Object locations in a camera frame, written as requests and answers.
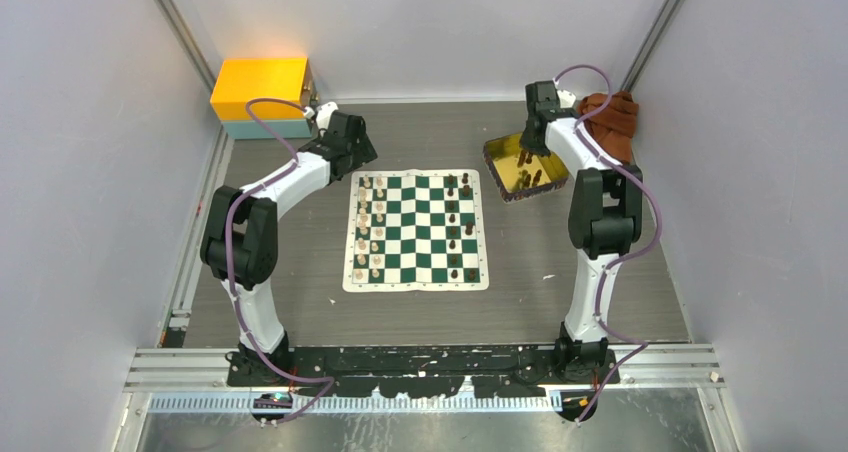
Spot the yellow and teal box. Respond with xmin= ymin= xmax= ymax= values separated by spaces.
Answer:
xmin=210 ymin=56 xmax=317 ymax=140

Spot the aluminium frame rail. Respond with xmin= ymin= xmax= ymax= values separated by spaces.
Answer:
xmin=125 ymin=343 xmax=725 ymax=414

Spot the brown crumpled cloth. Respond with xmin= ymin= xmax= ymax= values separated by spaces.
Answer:
xmin=585 ymin=91 xmax=639 ymax=164

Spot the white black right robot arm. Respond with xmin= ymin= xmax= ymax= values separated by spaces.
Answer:
xmin=520 ymin=80 xmax=642 ymax=383

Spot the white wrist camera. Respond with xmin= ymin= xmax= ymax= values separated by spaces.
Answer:
xmin=556 ymin=89 xmax=577 ymax=109
xmin=302 ymin=102 xmax=339 ymax=131

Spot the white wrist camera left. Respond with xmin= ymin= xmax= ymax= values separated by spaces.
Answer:
xmin=302 ymin=102 xmax=339 ymax=131

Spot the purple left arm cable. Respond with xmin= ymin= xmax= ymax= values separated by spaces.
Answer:
xmin=223 ymin=97 xmax=339 ymax=425

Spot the green white chess mat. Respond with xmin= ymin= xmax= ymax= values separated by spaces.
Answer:
xmin=342 ymin=169 xmax=490 ymax=293

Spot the gold metal tin tray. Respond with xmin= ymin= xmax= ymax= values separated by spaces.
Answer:
xmin=483 ymin=133 xmax=569 ymax=203

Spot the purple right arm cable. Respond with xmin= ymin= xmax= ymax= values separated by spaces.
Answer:
xmin=553 ymin=64 xmax=664 ymax=424

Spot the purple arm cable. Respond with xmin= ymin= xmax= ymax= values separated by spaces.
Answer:
xmin=553 ymin=64 xmax=664 ymax=424
xmin=223 ymin=97 xmax=339 ymax=425

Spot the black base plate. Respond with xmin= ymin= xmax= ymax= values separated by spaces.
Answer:
xmin=225 ymin=344 xmax=615 ymax=399

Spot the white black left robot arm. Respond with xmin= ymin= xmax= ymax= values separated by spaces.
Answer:
xmin=199 ymin=104 xmax=377 ymax=385

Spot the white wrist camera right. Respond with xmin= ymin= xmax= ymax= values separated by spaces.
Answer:
xmin=556 ymin=89 xmax=577 ymax=109

